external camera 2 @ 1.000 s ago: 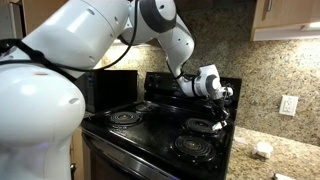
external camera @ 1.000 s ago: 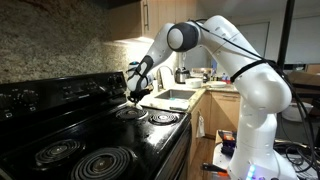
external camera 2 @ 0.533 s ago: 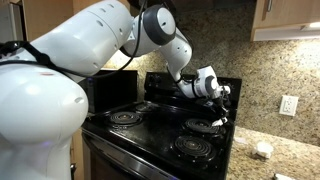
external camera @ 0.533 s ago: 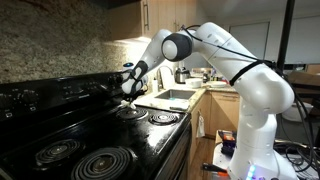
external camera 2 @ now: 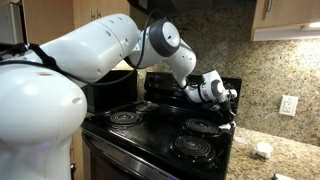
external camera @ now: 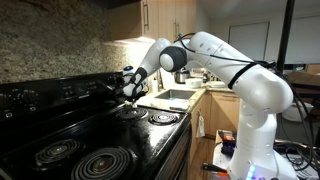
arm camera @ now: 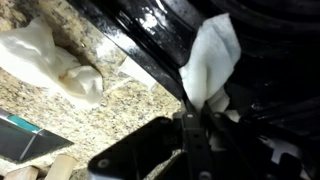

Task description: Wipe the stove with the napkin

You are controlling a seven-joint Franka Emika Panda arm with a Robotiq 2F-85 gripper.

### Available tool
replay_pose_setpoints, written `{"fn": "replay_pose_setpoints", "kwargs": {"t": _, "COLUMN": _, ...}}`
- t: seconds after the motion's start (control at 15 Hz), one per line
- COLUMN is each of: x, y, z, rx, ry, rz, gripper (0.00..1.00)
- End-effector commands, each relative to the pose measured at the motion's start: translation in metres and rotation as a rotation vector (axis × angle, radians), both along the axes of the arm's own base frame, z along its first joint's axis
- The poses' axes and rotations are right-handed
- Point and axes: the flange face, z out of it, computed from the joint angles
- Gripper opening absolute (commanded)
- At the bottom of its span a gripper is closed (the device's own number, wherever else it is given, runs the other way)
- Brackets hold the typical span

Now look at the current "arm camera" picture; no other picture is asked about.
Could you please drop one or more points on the light wooden stick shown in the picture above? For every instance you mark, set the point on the light wooden stick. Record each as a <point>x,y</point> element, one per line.
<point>61,166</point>
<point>23,174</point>

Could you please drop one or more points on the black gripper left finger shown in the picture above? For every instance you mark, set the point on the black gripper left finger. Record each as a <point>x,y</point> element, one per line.
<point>195,146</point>

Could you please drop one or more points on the white paper napkin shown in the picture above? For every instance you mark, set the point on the white paper napkin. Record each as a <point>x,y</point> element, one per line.
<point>210,60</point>

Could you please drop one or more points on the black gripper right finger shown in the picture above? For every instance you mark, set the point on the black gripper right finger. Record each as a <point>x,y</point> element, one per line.
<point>240,156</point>

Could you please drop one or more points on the flat white scrap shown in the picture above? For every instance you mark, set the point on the flat white scrap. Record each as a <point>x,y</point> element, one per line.
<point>136,71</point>

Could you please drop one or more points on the dark metal teal-striped object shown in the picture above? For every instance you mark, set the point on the dark metal teal-striped object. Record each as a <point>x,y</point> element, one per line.
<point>23,143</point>

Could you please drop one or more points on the black electric stove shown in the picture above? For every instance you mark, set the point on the black electric stove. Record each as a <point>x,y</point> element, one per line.
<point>266,73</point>

